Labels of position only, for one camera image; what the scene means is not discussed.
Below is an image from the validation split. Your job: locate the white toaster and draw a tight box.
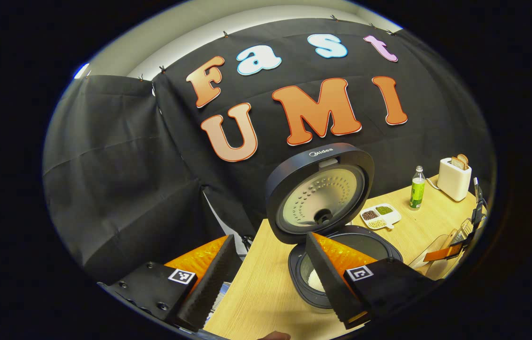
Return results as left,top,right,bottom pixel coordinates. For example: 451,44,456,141
437,157,473,202

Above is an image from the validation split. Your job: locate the green drink bottle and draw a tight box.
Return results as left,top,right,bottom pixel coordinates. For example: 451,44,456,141
409,166,426,210

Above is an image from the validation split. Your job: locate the black backdrop cloth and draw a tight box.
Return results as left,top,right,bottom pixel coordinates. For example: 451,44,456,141
42,17,498,284

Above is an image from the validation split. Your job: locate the divided white bean dish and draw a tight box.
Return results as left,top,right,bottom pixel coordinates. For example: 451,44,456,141
359,203,402,230

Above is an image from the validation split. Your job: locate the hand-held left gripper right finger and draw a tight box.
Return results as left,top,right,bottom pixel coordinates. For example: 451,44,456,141
305,231,445,330

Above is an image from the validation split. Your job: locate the white rice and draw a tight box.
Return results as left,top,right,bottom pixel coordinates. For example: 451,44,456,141
307,269,325,293

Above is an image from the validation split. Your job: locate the dark grey rice cooker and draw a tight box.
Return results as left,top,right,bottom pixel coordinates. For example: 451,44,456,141
266,143,403,311

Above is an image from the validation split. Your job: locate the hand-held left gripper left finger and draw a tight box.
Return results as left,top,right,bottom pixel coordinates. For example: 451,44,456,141
97,234,237,332

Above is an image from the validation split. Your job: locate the clear chopstick holder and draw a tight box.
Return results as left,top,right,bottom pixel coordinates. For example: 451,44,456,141
409,229,460,280

